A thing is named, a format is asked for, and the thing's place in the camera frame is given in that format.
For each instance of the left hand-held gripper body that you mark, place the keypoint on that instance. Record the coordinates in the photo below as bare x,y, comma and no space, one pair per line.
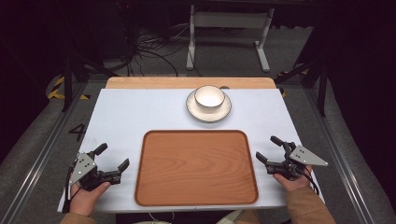
83,166

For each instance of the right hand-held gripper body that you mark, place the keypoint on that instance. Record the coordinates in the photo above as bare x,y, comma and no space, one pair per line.
303,157

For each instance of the white plate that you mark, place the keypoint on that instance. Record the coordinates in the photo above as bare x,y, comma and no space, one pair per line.
219,115

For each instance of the wooden tray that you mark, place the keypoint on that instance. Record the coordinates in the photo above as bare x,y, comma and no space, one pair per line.
196,168

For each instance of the white bowl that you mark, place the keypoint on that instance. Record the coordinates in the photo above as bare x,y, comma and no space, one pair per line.
209,98

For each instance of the person's right hand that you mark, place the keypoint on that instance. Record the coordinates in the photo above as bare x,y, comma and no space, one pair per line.
294,185

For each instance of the person's left hand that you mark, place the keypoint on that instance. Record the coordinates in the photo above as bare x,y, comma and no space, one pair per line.
83,200

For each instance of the white table cover sheet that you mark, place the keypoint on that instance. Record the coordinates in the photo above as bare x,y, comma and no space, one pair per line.
124,118

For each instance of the black tripod stand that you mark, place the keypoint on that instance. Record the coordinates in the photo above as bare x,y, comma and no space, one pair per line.
67,84
322,90

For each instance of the yellow black floor tape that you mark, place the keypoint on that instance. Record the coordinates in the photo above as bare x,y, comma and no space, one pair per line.
54,91

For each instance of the wooden table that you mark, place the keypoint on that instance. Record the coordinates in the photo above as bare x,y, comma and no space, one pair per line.
155,82

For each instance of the white metal stand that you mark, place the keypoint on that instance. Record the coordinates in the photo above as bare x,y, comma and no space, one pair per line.
230,19

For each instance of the aluminium floor rail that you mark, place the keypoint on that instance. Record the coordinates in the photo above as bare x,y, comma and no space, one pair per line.
339,158
40,158

